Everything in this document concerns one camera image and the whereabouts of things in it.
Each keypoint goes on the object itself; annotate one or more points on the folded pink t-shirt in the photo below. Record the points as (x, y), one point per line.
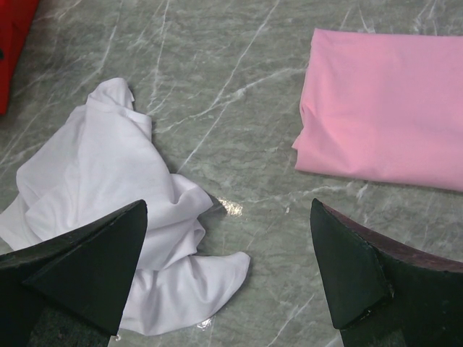
(383, 107)

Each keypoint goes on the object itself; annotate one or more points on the red plastic bin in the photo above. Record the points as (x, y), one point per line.
(16, 19)

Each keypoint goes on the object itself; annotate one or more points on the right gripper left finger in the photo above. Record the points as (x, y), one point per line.
(72, 289)

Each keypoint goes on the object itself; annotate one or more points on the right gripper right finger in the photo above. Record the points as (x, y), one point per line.
(381, 292)

